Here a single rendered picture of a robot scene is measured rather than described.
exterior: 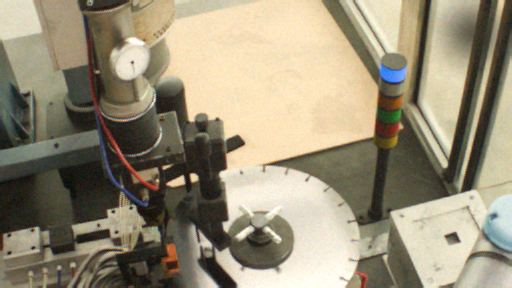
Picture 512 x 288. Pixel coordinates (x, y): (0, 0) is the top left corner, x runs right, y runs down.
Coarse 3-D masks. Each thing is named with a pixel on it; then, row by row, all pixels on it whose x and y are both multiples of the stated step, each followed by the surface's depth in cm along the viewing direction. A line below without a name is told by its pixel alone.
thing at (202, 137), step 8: (200, 136) 88; (208, 136) 88; (200, 144) 87; (208, 144) 88; (200, 152) 88; (208, 152) 89; (200, 160) 91; (208, 160) 90; (208, 168) 91; (208, 176) 92
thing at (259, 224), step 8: (240, 208) 116; (280, 208) 116; (248, 216) 115; (256, 216) 114; (264, 216) 114; (272, 216) 115; (256, 224) 113; (264, 224) 113; (248, 232) 112; (256, 232) 114; (264, 232) 114; (272, 232) 112; (240, 240) 112
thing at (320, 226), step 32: (192, 192) 124; (256, 192) 124; (288, 192) 124; (320, 192) 125; (192, 224) 119; (224, 224) 119; (320, 224) 120; (352, 224) 120; (192, 256) 115; (224, 256) 115; (288, 256) 115; (320, 256) 115; (352, 256) 115
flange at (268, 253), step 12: (240, 216) 120; (276, 216) 120; (228, 228) 118; (240, 228) 118; (276, 228) 118; (288, 228) 118; (252, 240) 114; (264, 240) 114; (288, 240) 116; (240, 252) 114; (252, 252) 114; (264, 252) 114; (276, 252) 114; (288, 252) 115; (252, 264) 113; (264, 264) 113
